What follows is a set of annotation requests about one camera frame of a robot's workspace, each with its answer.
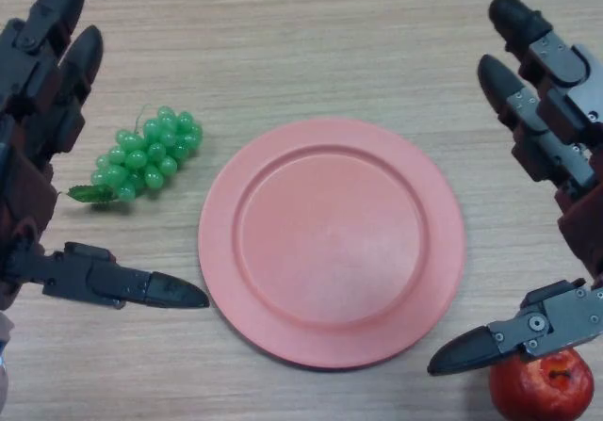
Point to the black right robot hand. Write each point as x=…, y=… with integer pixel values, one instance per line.
x=565, y=110

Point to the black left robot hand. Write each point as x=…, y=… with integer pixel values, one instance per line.
x=28, y=181

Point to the red apple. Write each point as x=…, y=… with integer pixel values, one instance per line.
x=542, y=393

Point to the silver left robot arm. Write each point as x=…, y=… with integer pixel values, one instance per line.
x=2, y=355

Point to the pink round plate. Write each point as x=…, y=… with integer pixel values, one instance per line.
x=330, y=251

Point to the green grape bunch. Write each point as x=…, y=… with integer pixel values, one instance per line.
x=141, y=157

